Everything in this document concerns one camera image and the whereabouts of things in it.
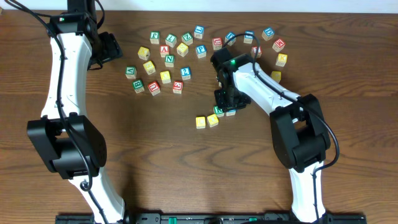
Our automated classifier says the blue l block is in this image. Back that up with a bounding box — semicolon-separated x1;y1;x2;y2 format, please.
194;26;205;39
225;110;236;116

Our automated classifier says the green R block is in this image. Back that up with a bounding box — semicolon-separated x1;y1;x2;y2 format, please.
213;106;224;118

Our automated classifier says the yellow o block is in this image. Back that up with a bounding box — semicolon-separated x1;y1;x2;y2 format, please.
207;114;219;128
160;71;171;84

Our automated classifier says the yellow C block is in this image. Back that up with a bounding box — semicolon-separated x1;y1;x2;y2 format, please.
195;116;206;129

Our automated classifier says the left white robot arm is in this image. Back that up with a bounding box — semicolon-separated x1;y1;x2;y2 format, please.
27;0;132;223

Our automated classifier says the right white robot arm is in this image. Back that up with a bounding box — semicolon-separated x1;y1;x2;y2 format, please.
210;48;331;223

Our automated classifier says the green V block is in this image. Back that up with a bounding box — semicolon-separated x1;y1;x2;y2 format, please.
125;66;137;79

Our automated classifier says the yellow K block left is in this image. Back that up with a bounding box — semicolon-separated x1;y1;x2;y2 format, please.
137;47;150;61

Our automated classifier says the yellow k block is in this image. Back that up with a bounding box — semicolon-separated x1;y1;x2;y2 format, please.
137;47;150;61
275;54;288;67

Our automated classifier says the yellow S block lower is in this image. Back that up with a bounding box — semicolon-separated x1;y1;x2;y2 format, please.
143;61;156;75

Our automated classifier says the yellow s block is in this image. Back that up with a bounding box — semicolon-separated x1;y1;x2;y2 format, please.
177;42;189;57
143;61;156;75

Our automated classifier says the green J block top left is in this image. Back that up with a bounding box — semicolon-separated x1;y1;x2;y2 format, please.
150;31;160;44

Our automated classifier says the blue 2 block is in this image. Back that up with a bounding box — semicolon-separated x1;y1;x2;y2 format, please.
180;67;192;80

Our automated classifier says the green B block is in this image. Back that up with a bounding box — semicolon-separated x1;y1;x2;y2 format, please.
132;80;145;93

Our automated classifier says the yellow G block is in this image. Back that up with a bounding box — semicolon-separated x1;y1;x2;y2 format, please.
271;71;282;83

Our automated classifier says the red I block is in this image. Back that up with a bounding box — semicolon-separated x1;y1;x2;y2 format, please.
251;46;262;58

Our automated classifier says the blue P block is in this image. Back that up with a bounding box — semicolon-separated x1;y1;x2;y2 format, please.
195;45;207;58

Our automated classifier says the red A block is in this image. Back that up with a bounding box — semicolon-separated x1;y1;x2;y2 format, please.
160;45;170;58

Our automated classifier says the blue 5 block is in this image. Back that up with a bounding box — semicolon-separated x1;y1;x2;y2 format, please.
243;30;254;44

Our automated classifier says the blue D block left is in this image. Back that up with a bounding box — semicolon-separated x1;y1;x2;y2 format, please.
223;32;236;47

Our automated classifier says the blue d block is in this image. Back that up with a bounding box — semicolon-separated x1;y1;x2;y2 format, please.
262;27;275;41
223;32;236;47

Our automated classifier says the red U block lower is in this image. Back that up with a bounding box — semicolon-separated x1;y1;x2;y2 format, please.
147;81;161;96

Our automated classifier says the green N block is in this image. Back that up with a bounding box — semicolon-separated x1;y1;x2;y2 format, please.
165;55;175;67

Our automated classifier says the green 7 block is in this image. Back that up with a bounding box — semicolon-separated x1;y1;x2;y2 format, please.
165;34;177;48

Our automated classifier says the yellow K block right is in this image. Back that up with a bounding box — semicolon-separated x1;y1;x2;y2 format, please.
275;54;288;67

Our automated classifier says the yellow S block upper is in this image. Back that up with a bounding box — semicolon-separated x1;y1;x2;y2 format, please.
177;42;189;57

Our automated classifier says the green Z block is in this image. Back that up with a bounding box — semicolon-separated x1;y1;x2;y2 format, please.
182;32;193;45

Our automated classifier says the red M block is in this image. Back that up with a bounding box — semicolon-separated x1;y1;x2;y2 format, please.
272;38;286;52

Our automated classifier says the blue L block top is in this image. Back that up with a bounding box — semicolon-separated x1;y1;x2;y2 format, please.
194;26;205;39

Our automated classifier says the blue D block right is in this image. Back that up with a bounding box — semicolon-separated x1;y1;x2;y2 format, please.
262;27;275;41

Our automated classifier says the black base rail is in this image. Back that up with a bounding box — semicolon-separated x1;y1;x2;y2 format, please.
55;212;368;224

